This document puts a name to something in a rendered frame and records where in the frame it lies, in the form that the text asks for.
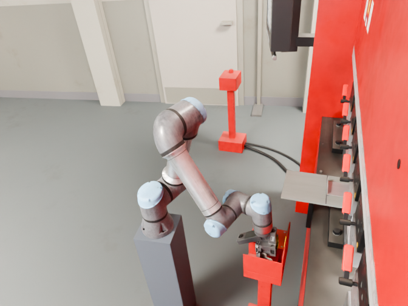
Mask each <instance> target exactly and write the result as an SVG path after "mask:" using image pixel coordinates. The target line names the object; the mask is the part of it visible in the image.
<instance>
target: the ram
mask: <svg viewBox="0 0 408 306"><path fill-rule="evenodd" d="M369 1H370V0H369ZM373 1H374V5H373V11H372V17H371V20H370V26H369V32H368V35H367V29H366V28H367V24H366V25H365V23H366V17H367V23H368V19H369V14H368V13H367V12H366V16H365V22H364V12H365V8H366V2H367V0H362V4H361V11H360V14H359V21H358V27H357V31H356V38H355V44H354V50H355V63H356V76H357V83H358V96H359V109H360V116H361V129H362V142H363V150H364V163H365V176H366V183H367V197H368V204H369V217H370V230H371V237H372V250H373V263H374V271H375V284H376V297H377V304H378V306H408V0H373ZM371 4H372V0H371V2H370V8H371ZM368 7H369V3H368V6H367V11H368ZM370 8H369V13H370ZM352 62H353V79H354V88H355V105H356V122H357V131H358V148H359V165H360V175H361V192H362V208H363V218H364V235H365V252H366V261H367V278H368V288H369V304H370V306H373V300H372V285H371V277H370V262H369V247H368V238H367V223H366V208H365V200H364V185H363V176H362V161H361V146H360V138H359V123H358V108H357V99H356V84H355V69H354V61H353V54H352Z"/></svg>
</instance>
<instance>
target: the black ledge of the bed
mask: <svg viewBox="0 0 408 306"><path fill-rule="evenodd" d="M341 119H342V120H343V118H335V117H322V121H321V133H320V139H319V150H318V162H317V169H316V174H320V175H329V176H334V177H340V176H343V172H342V154H337V153H332V134H333V121H340V120H341ZM320 170H322V173H321V172H319V171H320ZM328 216H329V206H324V205H317V204H314V206H313V214H312V218H311V229H310V241H309V247H308V259H307V271H306V277H305V289H304V301H303V306H344V302H345V299H346V296H347V293H348V291H351V287H348V286H345V285H340V284H339V277H343V275H344V272H343V270H342V259H343V249H338V248H332V247H329V246H327V243H328ZM356 269H358V268H355V267H352V272H350V273H349V279H352V280H353V277H354V274H355V271H356Z"/></svg>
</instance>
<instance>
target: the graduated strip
mask: <svg viewBox="0 0 408 306"><path fill-rule="evenodd" d="M353 61H354V69H355V84H356V99H357V108H358V123H359V138H360V146H361V161H362V176H363V185H364V200H365V215H366V223H367V238H368V247H369V262H370V277H371V285H372V300H373V306H378V304H377V297H376V284H375V271H374V263H373V250H372V237H371V230H370V217H369V204H368V197H367V183H366V170H365V163H364V150H363V142H362V129H361V116H360V109H359V96H358V83H357V76H356V63H355V50H354V47H353Z"/></svg>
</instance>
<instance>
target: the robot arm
mask: <svg viewBox="0 0 408 306"><path fill-rule="evenodd" d="M206 118H207V113H206V109H205V108H204V106H203V104H202V103H201V102H200V101H199V100H197V99H196V98H193V97H187V98H185V99H182V100H180V101H179V102H178V103H176V104H175V105H173V106H171V107H169V108H168V109H166V110H164V111H163V112H161V113H159V115H158V116H157V118H156V119H155V121H154V127H153V135H154V141H155V145H156V147H157V149H158V151H159V153H160V155H161V156H162V157H163V158H166V159H167V160H168V161H167V165H166V167H165V168H164V169H163V171H162V175H161V178H160V179H159V180H157V181H151V182H150V183H149V182H147V183H145V184H144V185H142V186H141V187H140V189H139V190H138V193H137V197H138V204H139V205H140V210H141V214H142V217H143V219H142V223H141V229H142V232H143V234H144V235H145V236H146V237H148V238H150V239H160V238H162V237H165V236H167V235H168V234H169V233H170V232H171V231H172V230H173V227H174V221H173V218H172V216H171V215H170V214H169V213H168V210H167V205H168V204H170V203H171V202H172V201H173V200H174V199H175V198H176V197H178V196H179V195H180V194H181V193H182V192H183V191H185V190H186V189H187V190H188V192H189V193H190V195H191V197H192V198H193V199H194V201H195V202H196V204H197V206H198V207H199V209H200V210H201V212H202V213H203V215H204V216H205V218H206V222H205V223H204V227H205V231H206V232H207V233H208V234H209V235H210V236H212V237H215V238H218V237H220V236H221V235H222V234H223V233H224V232H226V231H227V229H228V228H229V227H230V226H231V224H232V223H233V222H234V221H235V220H236V219H237V218H238V217H239V216H240V215H241V214H245V215H248V216H251V217H252V220H253V229H254V230H252V231H248V232H244V233H240V234H239V236H238V238H237V240H236V242H237V243H238V244H239V245H242V244H246V243H251V242H256V244H255V251H256V257H259V258H263V259H268V260H272V259H270V258H269V257H267V256H274V257H276V251H277V249H278V246H279V237H278V234H276V232H277V227H273V220H272V211H271V210H272V205H271V200H270V198H269V196H268V195H266V194H264V193H261V194H259V193H257V194H254V195H253V196H251V195H248V194H244V193H242V192H240V191H236V190H233V189H229V190H227V192H226V193H225V195H224V196H223V205H221V203H220V202H219V200H218V198H217V197H216V195H215V194H214V192H213V191H212V189H211V188H210V186H209V184H208V183H207V181H206V180H205V178H204V176H203V175H202V173H201V172H200V170H199V169H198V167H197V166H196V164H195V163H194V161H193V159H192V158H191V156H190V155H189V152H190V148H191V143H192V140H193V139H194V138H196V136H197V134H198V131H199V126H200V125H201V124H203V123H204V122H205V121H206Z"/></svg>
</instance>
